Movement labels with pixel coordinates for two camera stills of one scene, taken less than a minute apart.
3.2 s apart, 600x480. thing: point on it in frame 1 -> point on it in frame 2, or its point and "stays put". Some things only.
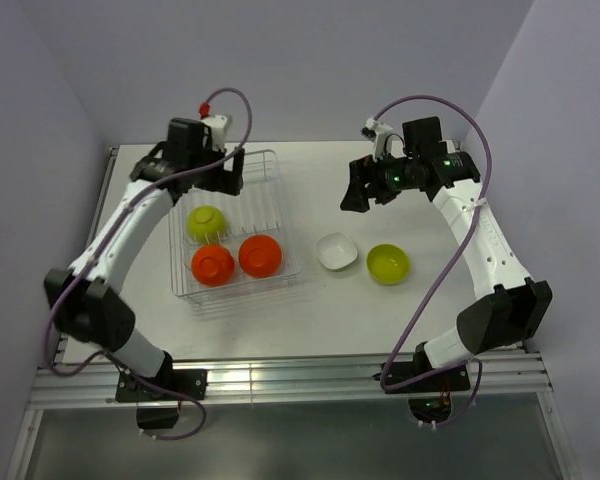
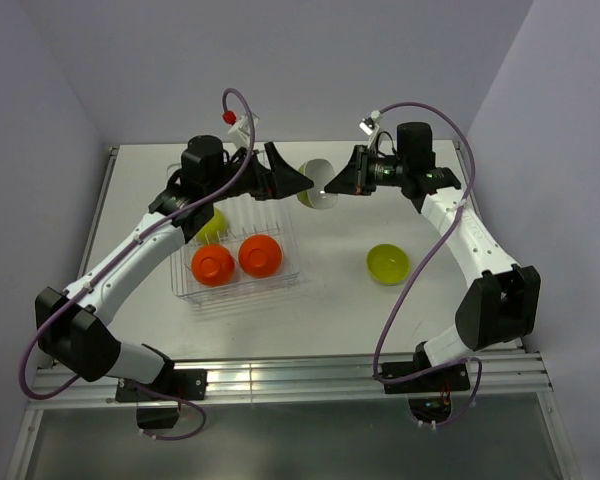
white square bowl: [335, 250] -> [320, 172]
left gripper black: [227, 182] -> [280, 181]
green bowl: [207, 225] stays put
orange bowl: [260, 255] stays put
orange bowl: [212, 265] stays put
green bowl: [388, 264] stays put
